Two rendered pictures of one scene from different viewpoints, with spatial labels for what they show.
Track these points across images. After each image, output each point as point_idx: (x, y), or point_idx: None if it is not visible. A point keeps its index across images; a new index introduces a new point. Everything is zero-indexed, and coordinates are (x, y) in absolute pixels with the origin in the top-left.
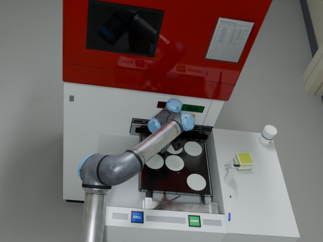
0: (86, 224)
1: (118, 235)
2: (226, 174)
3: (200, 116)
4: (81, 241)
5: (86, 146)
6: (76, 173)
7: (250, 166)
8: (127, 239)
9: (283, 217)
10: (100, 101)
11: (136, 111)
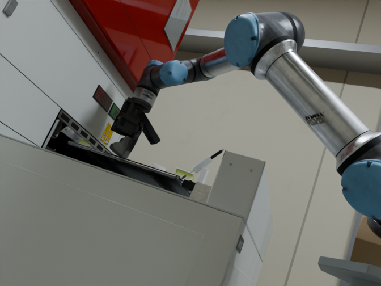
0: (329, 88)
1: (255, 205)
2: (199, 178)
3: (117, 134)
4: (348, 112)
5: None
6: None
7: None
8: (252, 222)
9: None
10: (43, 44)
11: (71, 93)
